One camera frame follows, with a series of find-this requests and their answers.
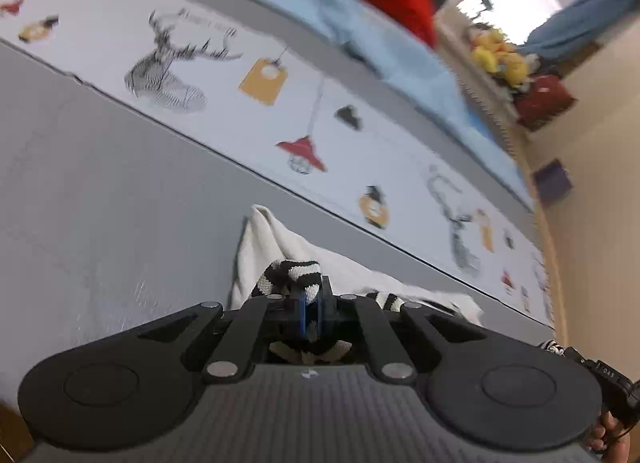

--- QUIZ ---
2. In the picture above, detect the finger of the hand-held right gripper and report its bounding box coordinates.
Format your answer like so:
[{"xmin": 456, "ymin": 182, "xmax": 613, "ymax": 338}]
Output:
[{"xmin": 561, "ymin": 347, "xmax": 626, "ymax": 394}]

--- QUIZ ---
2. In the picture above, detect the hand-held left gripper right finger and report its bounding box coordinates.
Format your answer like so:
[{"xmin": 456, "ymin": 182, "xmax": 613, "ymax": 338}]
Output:
[{"xmin": 314, "ymin": 275, "xmax": 487, "ymax": 380}]

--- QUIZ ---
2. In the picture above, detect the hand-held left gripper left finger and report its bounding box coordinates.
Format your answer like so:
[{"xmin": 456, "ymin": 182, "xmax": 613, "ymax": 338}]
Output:
[{"xmin": 139, "ymin": 292, "xmax": 308, "ymax": 380}]

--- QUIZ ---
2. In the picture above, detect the striped and white small shirt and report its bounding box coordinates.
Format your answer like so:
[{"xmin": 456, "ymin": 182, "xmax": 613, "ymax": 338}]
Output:
[{"xmin": 229, "ymin": 204, "xmax": 565, "ymax": 365}]

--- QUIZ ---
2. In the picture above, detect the person's right hand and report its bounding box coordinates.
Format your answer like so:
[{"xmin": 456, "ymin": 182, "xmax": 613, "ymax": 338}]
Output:
[{"xmin": 584, "ymin": 412, "xmax": 632, "ymax": 455}]

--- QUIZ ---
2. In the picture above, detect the purple box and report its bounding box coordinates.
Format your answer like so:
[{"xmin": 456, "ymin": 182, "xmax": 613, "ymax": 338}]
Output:
[{"xmin": 531, "ymin": 159, "xmax": 574, "ymax": 207}]

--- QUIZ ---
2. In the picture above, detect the grey printed bedsheet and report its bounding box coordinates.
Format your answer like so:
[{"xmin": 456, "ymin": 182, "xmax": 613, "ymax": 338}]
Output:
[{"xmin": 0, "ymin": 0, "xmax": 556, "ymax": 394}]

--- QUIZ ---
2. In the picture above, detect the red patterned bag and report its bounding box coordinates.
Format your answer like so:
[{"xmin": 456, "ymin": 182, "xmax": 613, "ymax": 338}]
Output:
[{"xmin": 514, "ymin": 74, "xmax": 577, "ymax": 132}]

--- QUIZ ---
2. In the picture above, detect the light blue blanket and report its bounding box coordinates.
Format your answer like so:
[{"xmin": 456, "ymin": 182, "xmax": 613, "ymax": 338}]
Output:
[{"xmin": 165, "ymin": 0, "xmax": 537, "ymax": 211}]

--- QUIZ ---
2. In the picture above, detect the yellow plush toy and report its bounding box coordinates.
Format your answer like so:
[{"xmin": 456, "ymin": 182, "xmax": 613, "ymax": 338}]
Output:
[
  {"xmin": 470, "ymin": 28, "xmax": 507, "ymax": 71},
  {"xmin": 500, "ymin": 52, "xmax": 532, "ymax": 88}
]

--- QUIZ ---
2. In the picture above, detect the blue curtain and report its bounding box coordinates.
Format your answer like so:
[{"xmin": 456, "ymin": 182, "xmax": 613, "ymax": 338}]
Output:
[{"xmin": 517, "ymin": 0, "xmax": 640, "ymax": 76}]

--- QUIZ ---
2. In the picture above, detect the wooden bed frame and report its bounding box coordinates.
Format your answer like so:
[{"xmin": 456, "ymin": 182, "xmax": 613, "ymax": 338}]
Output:
[{"xmin": 0, "ymin": 130, "xmax": 572, "ymax": 463}]

